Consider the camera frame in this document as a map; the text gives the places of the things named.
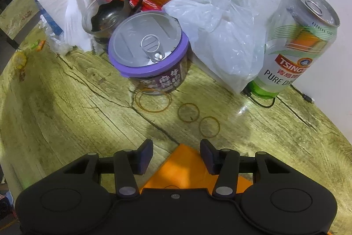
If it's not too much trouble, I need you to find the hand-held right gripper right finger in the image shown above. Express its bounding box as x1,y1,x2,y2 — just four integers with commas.
200,138,291,198

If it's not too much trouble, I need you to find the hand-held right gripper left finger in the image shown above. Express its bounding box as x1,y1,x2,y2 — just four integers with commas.
64,138,154,198

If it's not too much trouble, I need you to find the orange illustrated box lid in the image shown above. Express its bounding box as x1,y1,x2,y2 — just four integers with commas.
139,144,253,195

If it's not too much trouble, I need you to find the wood-pattern desktop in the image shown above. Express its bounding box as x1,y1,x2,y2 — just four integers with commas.
0,0,352,235

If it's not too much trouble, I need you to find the large rubber band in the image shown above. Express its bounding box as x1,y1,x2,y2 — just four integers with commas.
135,89,171,113

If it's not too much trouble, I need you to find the purple lidded food can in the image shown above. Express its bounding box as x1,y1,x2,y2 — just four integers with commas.
108,11,190,94

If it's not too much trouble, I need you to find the white plastic bag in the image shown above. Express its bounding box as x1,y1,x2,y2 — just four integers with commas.
162,0,266,95

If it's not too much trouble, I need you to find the green and white beer can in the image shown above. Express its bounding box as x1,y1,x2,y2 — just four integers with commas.
249,0,341,99

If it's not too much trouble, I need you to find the glass jar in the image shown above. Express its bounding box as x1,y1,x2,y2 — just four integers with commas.
82,0,143,45

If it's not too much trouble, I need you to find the crumpled clear plastic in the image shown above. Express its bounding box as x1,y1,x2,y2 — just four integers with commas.
40,15,72,55

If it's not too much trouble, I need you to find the yellow corn cob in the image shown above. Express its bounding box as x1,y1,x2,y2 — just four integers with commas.
12,53,28,69

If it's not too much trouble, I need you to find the white paper towel roll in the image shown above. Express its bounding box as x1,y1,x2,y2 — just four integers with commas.
37,0,94,50

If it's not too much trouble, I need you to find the black cable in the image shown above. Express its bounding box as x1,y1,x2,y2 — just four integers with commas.
242,85,314,109

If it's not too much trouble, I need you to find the wood-pattern black frame chair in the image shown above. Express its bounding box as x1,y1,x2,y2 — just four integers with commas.
0,0,42,51

